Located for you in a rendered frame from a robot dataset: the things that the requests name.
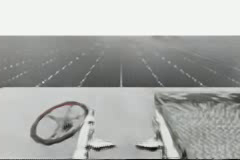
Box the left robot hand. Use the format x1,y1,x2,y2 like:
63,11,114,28
86,137,116,150

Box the grey mesh tray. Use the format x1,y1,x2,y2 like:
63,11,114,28
153,90,240,160

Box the grey table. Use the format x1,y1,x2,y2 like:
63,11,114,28
0,86,240,160

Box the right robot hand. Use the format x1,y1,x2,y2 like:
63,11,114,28
135,137,164,150

